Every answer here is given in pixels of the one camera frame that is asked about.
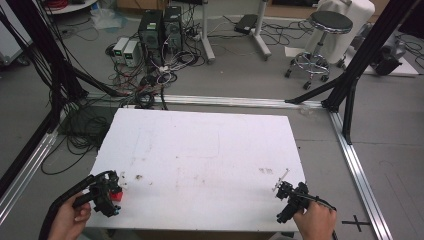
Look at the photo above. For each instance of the white power supply unit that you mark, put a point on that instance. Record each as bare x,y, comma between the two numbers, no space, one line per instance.
120,50
131,53

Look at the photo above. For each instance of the black metal frame strut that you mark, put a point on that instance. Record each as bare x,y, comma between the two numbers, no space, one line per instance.
50,50
360,66

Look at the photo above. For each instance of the black computer tower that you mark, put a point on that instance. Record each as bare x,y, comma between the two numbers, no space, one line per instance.
151,35
173,28

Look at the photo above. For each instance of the clear plastic bag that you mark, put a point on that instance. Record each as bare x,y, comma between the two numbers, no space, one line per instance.
106,18

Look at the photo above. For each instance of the white covered machine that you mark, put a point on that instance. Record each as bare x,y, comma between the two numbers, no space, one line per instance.
346,26

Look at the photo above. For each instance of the round white table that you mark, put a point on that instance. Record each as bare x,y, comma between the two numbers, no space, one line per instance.
71,5

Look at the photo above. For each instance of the person's right hand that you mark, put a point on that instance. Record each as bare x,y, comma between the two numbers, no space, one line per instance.
315,221

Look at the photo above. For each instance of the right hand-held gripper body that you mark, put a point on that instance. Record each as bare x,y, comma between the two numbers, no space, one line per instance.
295,201

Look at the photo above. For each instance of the person's left hand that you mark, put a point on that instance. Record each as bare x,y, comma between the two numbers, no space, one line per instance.
68,220

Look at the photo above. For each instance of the flat black box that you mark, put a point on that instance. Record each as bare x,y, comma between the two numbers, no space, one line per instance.
246,23

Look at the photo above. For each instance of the white desk leg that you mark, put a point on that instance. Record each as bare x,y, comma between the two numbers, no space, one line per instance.
206,36
261,33

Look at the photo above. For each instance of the small red block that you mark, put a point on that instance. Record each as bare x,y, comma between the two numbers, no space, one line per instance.
116,196

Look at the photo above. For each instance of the black device on board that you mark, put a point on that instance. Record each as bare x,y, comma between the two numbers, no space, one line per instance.
388,60

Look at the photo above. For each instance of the black round chrome stool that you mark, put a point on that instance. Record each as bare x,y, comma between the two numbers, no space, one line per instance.
316,43

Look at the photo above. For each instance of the black floor mat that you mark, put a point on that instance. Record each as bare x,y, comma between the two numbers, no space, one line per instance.
88,123

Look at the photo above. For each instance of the white floor board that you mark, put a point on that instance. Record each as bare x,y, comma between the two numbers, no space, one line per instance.
390,66

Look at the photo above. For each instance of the thin white plastic stick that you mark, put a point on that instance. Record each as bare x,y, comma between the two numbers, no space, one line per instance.
280,180

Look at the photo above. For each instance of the aluminium floor rail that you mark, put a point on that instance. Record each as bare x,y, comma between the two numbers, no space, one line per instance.
356,173
233,101
23,180

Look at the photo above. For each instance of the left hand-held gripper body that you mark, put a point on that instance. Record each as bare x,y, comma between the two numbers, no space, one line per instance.
100,193

